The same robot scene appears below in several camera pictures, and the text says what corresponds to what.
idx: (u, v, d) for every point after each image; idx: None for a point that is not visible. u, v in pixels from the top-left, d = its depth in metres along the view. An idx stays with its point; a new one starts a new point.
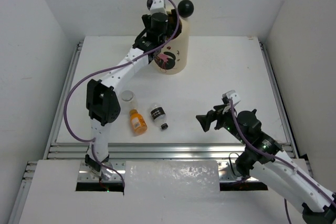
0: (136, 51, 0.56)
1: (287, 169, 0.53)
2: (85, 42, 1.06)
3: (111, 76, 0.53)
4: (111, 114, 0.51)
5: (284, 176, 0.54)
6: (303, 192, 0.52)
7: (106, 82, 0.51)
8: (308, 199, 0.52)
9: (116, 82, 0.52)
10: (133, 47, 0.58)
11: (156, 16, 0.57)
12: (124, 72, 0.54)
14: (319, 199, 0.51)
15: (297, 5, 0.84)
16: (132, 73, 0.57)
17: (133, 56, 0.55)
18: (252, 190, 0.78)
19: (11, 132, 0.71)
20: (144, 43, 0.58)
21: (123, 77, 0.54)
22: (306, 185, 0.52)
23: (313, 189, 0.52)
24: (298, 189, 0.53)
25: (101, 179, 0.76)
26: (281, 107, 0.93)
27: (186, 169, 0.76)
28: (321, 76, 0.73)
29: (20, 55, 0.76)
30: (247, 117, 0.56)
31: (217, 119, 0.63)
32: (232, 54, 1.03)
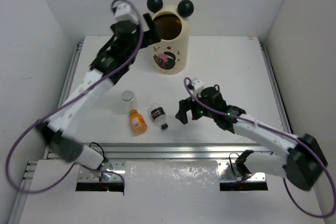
0: (93, 75, 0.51)
1: (249, 125, 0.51)
2: (85, 43, 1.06)
3: (60, 115, 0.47)
4: (70, 156, 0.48)
5: (248, 132, 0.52)
6: (268, 141, 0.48)
7: (52, 124, 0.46)
8: (273, 147, 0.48)
9: (66, 122, 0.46)
10: (90, 70, 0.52)
11: (120, 25, 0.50)
12: (75, 108, 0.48)
14: (282, 142, 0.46)
15: (297, 5, 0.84)
16: (88, 102, 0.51)
17: (90, 83, 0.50)
18: (253, 190, 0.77)
19: (11, 132, 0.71)
20: (104, 61, 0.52)
21: (75, 115, 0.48)
22: (268, 133, 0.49)
23: (276, 135, 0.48)
24: (264, 141, 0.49)
25: (101, 179, 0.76)
26: (281, 106, 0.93)
27: (186, 169, 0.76)
28: (320, 76, 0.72)
29: (20, 55, 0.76)
30: (208, 90, 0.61)
31: (191, 108, 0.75)
32: (232, 54, 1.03)
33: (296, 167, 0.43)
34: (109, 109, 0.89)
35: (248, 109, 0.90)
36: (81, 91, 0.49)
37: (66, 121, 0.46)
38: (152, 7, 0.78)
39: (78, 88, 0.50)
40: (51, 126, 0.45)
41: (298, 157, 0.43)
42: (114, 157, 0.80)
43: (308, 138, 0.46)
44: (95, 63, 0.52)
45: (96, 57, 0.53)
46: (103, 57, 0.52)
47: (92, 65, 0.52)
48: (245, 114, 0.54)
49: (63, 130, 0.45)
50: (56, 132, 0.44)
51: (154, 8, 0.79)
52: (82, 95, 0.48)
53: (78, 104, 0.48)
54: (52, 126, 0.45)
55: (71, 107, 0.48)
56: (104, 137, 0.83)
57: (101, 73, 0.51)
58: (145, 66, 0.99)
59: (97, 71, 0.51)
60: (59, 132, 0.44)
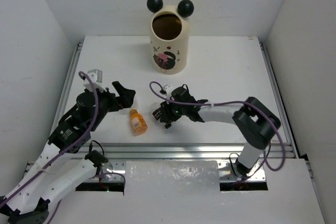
0: (51, 149, 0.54)
1: (208, 107, 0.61)
2: (85, 42, 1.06)
3: (18, 193, 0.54)
4: (32, 221, 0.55)
5: (209, 113, 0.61)
6: (222, 115, 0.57)
7: (12, 203, 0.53)
8: (228, 117, 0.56)
9: (22, 203, 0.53)
10: (48, 143, 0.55)
11: (81, 98, 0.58)
12: (32, 187, 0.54)
14: (231, 109, 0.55)
15: (297, 5, 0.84)
16: (49, 176, 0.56)
17: (46, 159, 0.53)
18: (252, 190, 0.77)
19: (11, 132, 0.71)
20: (63, 134, 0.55)
21: (33, 192, 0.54)
22: (220, 108, 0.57)
23: (227, 107, 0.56)
24: (221, 117, 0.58)
25: (101, 179, 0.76)
26: (281, 107, 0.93)
27: (186, 169, 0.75)
28: (320, 76, 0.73)
29: (20, 55, 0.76)
30: (176, 89, 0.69)
31: (169, 113, 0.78)
32: (232, 54, 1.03)
33: (244, 127, 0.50)
34: None
35: None
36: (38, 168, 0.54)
37: (23, 203, 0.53)
38: (152, 7, 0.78)
39: (36, 164, 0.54)
40: (10, 204, 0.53)
41: (242, 117, 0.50)
42: (114, 157, 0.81)
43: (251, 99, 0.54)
44: (53, 136, 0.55)
45: (56, 129, 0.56)
46: (63, 128, 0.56)
47: (50, 139, 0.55)
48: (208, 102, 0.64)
49: (20, 210, 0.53)
50: (14, 211, 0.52)
51: (154, 9, 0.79)
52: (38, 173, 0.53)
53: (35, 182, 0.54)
54: (12, 204, 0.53)
55: (29, 186, 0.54)
56: (104, 137, 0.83)
57: (59, 148, 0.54)
58: (145, 66, 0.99)
59: (54, 145, 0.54)
60: (15, 212, 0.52)
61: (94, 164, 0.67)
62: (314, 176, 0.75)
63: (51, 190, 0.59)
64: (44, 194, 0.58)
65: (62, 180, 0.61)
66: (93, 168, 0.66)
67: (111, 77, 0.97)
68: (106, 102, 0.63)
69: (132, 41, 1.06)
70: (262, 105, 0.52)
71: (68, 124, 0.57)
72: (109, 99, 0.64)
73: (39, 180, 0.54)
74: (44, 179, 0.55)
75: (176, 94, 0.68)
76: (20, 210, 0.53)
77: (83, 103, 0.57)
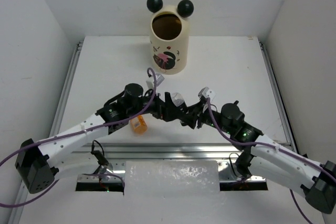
0: (97, 119, 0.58)
1: (270, 149, 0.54)
2: (85, 42, 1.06)
3: (53, 142, 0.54)
4: (40, 181, 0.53)
5: (270, 158, 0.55)
6: (291, 169, 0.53)
7: (44, 148, 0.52)
8: (298, 175, 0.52)
9: (55, 150, 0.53)
10: (95, 113, 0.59)
11: (130, 87, 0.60)
12: (69, 141, 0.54)
14: (306, 171, 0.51)
15: (297, 5, 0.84)
16: (84, 141, 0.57)
17: (91, 125, 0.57)
18: (252, 190, 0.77)
19: (11, 132, 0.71)
20: (111, 112, 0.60)
21: (66, 148, 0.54)
22: (291, 159, 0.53)
23: (299, 163, 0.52)
24: (285, 167, 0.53)
25: (101, 179, 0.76)
26: (281, 106, 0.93)
27: (186, 169, 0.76)
28: (319, 76, 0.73)
29: (19, 55, 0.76)
30: (230, 110, 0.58)
31: (199, 117, 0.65)
32: (231, 54, 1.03)
33: (321, 194, 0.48)
34: None
35: (248, 108, 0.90)
36: (81, 128, 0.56)
37: (54, 151, 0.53)
38: (153, 7, 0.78)
39: (80, 125, 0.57)
40: (41, 149, 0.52)
41: (324, 188, 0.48)
42: (113, 157, 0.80)
43: (331, 166, 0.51)
44: (102, 110, 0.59)
45: (104, 106, 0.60)
46: (111, 108, 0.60)
47: (99, 111, 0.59)
48: (262, 136, 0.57)
49: (49, 157, 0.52)
50: (44, 156, 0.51)
51: (154, 9, 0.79)
52: (82, 131, 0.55)
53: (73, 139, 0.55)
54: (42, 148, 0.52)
55: (66, 139, 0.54)
56: (104, 137, 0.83)
57: (104, 120, 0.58)
58: (145, 66, 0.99)
59: (101, 117, 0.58)
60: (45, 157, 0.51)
61: (99, 161, 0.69)
62: None
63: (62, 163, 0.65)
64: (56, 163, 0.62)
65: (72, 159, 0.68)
66: (96, 163, 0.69)
67: (111, 77, 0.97)
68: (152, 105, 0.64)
69: (132, 41, 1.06)
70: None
71: (114, 106, 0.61)
72: (154, 104, 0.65)
73: (76, 139, 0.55)
74: (81, 140, 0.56)
75: (232, 118, 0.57)
76: (49, 157, 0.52)
77: (131, 93, 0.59)
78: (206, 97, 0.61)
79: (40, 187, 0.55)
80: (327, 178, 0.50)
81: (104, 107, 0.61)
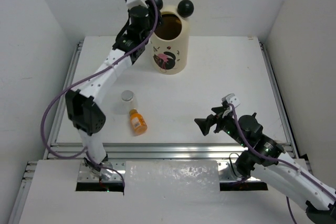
0: (116, 52, 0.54)
1: (292, 170, 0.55)
2: (85, 42, 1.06)
3: (90, 84, 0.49)
4: (96, 121, 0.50)
5: (289, 178, 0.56)
6: (308, 192, 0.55)
7: (84, 92, 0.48)
8: (314, 199, 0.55)
9: (95, 91, 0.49)
10: (113, 49, 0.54)
11: (134, 11, 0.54)
12: (103, 79, 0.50)
14: (323, 197, 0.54)
15: (297, 5, 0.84)
16: (115, 77, 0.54)
17: (114, 60, 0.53)
18: (252, 190, 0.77)
19: (11, 132, 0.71)
20: (125, 42, 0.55)
21: (104, 85, 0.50)
22: (311, 184, 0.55)
23: (317, 188, 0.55)
24: (303, 189, 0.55)
25: (101, 179, 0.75)
26: (281, 106, 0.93)
27: (186, 169, 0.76)
28: (319, 77, 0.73)
29: (20, 55, 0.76)
30: (249, 123, 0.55)
31: (217, 123, 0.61)
32: (232, 54, 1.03)
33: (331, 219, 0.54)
34: (109, 109, 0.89)
35: (248, 108, 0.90)
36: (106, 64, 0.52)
37: (96, 91, 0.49)
38: None
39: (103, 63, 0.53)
40: (82, 93, 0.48)
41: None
42: (113, 157, 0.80)
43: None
44: (116, 43, 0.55)
45: (117, 40, 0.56)
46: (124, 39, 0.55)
47: (114, 46, 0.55)
48: (283, 153, 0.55)
49: (94, 97, 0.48)
50: (88, 98, 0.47)
51: None
52: (109, 67, 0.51)
53: (107, 75, 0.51)
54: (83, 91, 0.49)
55: (100, 78, 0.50)
56: (104, 137, 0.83)
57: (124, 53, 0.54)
58: (145, 66, 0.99)
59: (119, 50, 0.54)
60: (90, 98, 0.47)
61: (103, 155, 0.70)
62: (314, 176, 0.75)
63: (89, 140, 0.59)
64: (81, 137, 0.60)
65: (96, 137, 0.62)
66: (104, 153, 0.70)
67: None
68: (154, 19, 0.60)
69: None
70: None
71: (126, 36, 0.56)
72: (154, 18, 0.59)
73: (108, 75, 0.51)
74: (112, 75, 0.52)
75: (250, 131, 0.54)
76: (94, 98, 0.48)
77: (136, 13, 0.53)
78: (228, 103, 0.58)
79: (98, 126, 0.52)
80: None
81: (116, 40, 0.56)
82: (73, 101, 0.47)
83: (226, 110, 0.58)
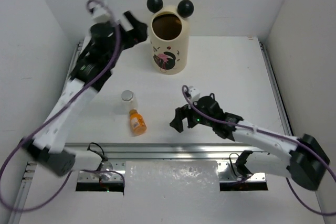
0: (74, 85, 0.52)
1: (249, 131, 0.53)
2: (85, 43, 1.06)
3: (44, 131, 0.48)
4: (59, 164, 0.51)
5: (250, 139, 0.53)
6: (270, 147, 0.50)
7: (39, 137, 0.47)
8: (277, 152, 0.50)
9: (52, 137, 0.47)
10: (70, 79, 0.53)
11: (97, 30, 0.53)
12: (60, 122, 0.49)
14: (283, 146, 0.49)
15: (297, 5, 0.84)
16: (74, 114, 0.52)
17: (70, 95, 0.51)
18: (252, 190, 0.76)
19: (11, 132, 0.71)
20: (84, 68, 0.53)
21: (61, 128, 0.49)
22: (268, 137, 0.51)
23: (276, 139, 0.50)
24: (265, 146, 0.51)
25: (101, 179, 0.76)
26: (281, 106, 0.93)
27: (186, 169, 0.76)
28: (319, 77, 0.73)
29: (20, 55, 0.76)
30: (205, 101, 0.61)
31: (187, 116, 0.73)
32: (231, 54, 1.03)
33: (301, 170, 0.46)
34: (109, 109, 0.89)
35: (248, 108, 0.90)
36: (62, 105, 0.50)
37: (52, 138, 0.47)
38: (152, 7, 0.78)
39: (60, 101, 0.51)
40: (36, 137, 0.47)
41: (301, 160, 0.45)
42: (113, 157, 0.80)
43: (308, 139, 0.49)
44: (75, 72, 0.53)
45: (76, 66, 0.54)
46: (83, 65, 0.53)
47: (73, 75, 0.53)
48: (243, 119, 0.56)
49: (50, 147, 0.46)
50: (43, 149, 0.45)
51: (154, 9, 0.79)
52: (65, 107, 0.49)
53: (62, 118, 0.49)
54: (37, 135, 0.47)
55: (55, 121, 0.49)
56: (104, 137, 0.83)
57: (82, 84, 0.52)
58: (145, 66, 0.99)
59: (77, 81, 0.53)
60: (45, 149, 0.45)
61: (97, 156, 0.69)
62: None
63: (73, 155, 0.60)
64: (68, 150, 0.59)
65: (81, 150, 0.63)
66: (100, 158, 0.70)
67: (111, 78, 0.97)
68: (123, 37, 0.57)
69: None
70: (317, 147, 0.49)
71: (88, 60, 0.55)
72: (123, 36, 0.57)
73: (65, 117, 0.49)
74: (70, 116, 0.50)
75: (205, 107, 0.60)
76: (51, 147, 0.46)
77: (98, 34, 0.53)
78: (187, 91, 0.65)
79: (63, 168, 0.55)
80: (305, 150, 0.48)
81: (77, 64, 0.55)
82: (29, 151, 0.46)
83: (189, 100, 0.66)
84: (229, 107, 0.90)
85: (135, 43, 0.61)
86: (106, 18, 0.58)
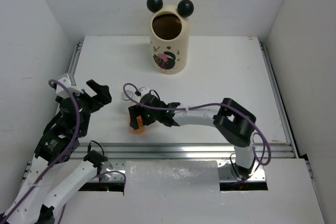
0: (39, 162, 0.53)
1: (184, 112, 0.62)
2: (85, 42, 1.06)
3: (16, 210, 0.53)
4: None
5: (187, 118, 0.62)
6: (201, 119, 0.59)
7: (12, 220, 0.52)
8: (207, 121, 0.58)
9: (21, 219, 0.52)
10: (35, 156, 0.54)
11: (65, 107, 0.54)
12: (28, 203, 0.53)
14: (210, 114, 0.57)
15: (297, 5, 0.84)
16: (46, 186, 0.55)
17: (37, 173, 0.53)
18: (253, 190, 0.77)
19: (11, 132, 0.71)
20: (48, 144, 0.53)
21: (31, 208, 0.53)
22: (197, 112, 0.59)
23: (204, 110, 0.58)
24: (199, 120, 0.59)
25: (101, 179, 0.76)
26: (281, 106, 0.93)
27: (186, 169, 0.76)
28: (319, 77, 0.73)
29: (20, 55, 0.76)
30: (147, 96, 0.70)
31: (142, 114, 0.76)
32: (231, 54, 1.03)
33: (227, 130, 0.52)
34: (109, 109, 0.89)
35: (248, 108, 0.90)
36: (30, 185, 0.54)
37: (22, 217, 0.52)
38: (152, 6, 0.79)
39: (27, 181, 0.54)
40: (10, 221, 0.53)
41: (223, 120, 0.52)
42: (113, 157, 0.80)
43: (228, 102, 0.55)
44: (39, 149, 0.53)
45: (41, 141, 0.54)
46: (47, 139, 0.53)
47: (37, 153, 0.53)
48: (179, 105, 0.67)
49: None
50: None
51: (154, 8, 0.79)
52: (32, 188, 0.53)
53: (30, 199, 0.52)
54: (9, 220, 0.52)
55: (26, 200, 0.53)
56: (104, 137, 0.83)
57: (47, 160, 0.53)
58: (145, 66, 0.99)
59: (42, 158, 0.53)
60: None
61: (94, 166, 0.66)
62: (314, 176, 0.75)
63: (54, 196, 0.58)
64: (48, 201, 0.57)
65: (63, 184, 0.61)
66: (93, 168, 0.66)
67: (111, 77, 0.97)
68: (86, 105, 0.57)
69: (132, 41, 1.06)
70: (237, 105, 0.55)
71: (54, 131, 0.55)
72: (88, 100, 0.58)
73: (32, 198, 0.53)
74: (40, 190, 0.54)
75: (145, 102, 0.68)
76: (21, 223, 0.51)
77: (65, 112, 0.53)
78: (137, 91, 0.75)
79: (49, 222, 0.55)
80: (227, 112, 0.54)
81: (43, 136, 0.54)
82: None
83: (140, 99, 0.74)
84: None
85: (100, 107, 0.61)
86: (71, 91, 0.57)
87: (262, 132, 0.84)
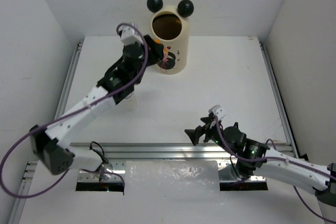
0: (99, 91, 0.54)
1: (281, 163, 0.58)
2: (85, 43, 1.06)
3: (59, 124, 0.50)
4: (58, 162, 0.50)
5: (282, 170, 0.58)
6: (304, 177, 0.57)
7: (51, 131, 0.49)
8: (311, 181, 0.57)
9: (63, 131, 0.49)
10: (96, 85, 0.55)
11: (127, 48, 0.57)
12: (75, 120, 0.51)
14: (318, 177, 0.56)
15: (297, 4, 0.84)
16: (91, 117, 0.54)
17: (93, 98, 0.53)
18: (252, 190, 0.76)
19: (11, 132, 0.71)
20: (112, 80, 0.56)
21: (73, 127, 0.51)
22: (301, 169, 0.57)
23: (310, 171, 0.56)
24: (298, 176, 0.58)
25: (101, 179, 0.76)
26: (281, 106, 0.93)
27: (186, 169, 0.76)
28: (320, 77, 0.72)
29: (20, 55, 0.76)
30: (233, 134, 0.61)
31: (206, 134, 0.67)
32: (231, 54, 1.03)
33: None
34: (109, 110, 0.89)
35: (248, 108, 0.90)
36: (84, 104, 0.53)
37: (63, 132, 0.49)
38: (152, 6, 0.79)
39: (82, 100, 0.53)
40: (48, 133, 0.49)
41: None
42: (113, 157, 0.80)
43: None
44: (102, 81, 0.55)
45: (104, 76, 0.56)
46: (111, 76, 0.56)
47: (99, 82, 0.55)
48: (269, 149, 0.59)
49: (59, 139, 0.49)
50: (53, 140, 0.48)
51: (154, 8, 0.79)
52: (85, 107, 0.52)
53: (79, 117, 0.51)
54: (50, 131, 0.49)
55: (73, 118, 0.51)
56: (104, 137, 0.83)
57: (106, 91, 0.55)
58: None
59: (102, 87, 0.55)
60: (54, 140, 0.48)
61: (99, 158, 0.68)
62: None
63: None
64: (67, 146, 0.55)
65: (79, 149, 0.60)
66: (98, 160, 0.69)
67: None
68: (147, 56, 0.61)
69: None
70: None
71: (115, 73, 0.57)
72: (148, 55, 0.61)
73: (82, 116, 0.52)
74: (85, 117, 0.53)
75: (237, 141, 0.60)
76: (59, 140, 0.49)
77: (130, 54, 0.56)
78: (214, 116, 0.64)
79: (61, 167, 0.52)
80: None
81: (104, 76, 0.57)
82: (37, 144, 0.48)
83: (212, 121, 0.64)
84: (229, 107, 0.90)
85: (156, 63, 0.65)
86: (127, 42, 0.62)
87: (262, 132, 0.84)
